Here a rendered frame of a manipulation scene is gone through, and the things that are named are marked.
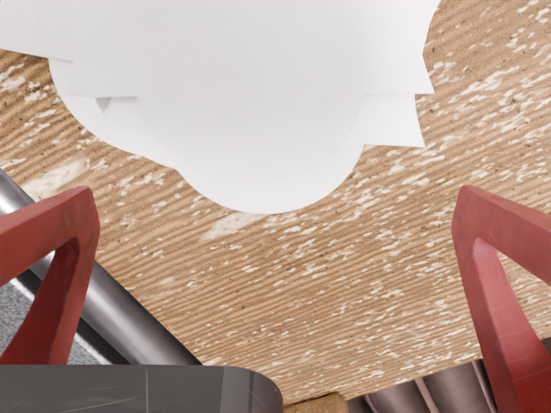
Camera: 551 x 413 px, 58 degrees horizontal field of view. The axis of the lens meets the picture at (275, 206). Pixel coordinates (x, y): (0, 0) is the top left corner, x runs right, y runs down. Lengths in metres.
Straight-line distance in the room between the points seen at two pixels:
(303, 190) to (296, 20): 0.07
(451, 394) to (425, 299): 0.14
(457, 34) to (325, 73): 0.08
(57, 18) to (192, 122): 0.06
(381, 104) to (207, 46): 0.07
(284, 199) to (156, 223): 0.09
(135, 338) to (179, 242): 0.11
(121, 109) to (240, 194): 0.06
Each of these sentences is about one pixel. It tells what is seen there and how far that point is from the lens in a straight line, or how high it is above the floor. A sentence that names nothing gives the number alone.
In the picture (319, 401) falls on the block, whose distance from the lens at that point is 0.40.
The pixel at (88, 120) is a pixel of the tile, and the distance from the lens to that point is 0.23.
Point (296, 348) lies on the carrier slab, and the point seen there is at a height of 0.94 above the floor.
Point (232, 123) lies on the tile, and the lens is 0.18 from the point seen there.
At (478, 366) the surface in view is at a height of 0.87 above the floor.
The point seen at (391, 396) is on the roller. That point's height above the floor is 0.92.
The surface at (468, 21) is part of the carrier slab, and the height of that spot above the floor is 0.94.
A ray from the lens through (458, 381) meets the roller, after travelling 0.44.
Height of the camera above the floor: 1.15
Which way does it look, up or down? 54 degrees down
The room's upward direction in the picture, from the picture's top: 178 degrees clockwise
